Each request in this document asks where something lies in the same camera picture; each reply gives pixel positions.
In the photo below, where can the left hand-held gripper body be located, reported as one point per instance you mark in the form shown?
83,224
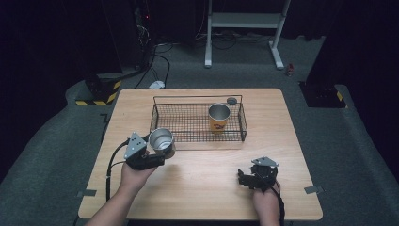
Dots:
138,152

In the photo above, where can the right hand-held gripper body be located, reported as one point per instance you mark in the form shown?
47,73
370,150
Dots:
265,174

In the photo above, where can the silver metal cup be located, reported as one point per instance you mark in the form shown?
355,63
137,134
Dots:
161,142

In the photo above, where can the orange paper cup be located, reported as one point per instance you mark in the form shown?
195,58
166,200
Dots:
219,117

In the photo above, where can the person's left hand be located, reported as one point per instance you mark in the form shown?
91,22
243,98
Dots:
135,179

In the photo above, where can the person's right hand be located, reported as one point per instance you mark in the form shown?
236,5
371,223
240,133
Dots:
266,203

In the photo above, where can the grey tape piece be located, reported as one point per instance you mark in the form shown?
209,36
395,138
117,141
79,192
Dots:
86,193
313,189

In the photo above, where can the white power adapter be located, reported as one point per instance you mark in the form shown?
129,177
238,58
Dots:
156,84

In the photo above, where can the black yellow striped stand base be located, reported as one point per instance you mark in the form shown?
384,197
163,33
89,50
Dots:
324,94
99,91

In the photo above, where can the grey round table grommet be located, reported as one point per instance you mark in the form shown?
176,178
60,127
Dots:
231,100

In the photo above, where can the dark equipment rack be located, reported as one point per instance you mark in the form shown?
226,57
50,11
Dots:
141,31

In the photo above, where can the small red object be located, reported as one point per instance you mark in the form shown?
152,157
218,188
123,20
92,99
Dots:
290,69

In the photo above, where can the white metal stand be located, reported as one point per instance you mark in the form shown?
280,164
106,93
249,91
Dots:
246,22

